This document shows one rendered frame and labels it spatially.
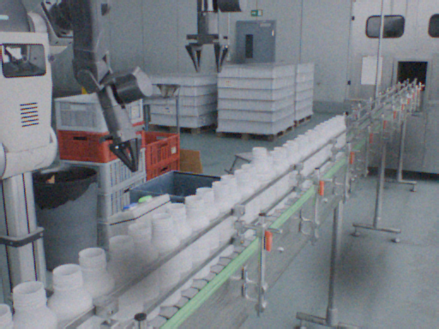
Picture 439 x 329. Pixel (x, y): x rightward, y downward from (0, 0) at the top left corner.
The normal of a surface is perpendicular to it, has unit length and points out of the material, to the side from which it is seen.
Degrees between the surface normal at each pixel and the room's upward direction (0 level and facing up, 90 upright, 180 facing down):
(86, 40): 104
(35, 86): 90
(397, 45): 90
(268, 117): 90
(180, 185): 90
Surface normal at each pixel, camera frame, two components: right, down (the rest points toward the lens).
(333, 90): -0.44, 0.22
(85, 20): -0.13, 0.62
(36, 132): 0.89, 0.11
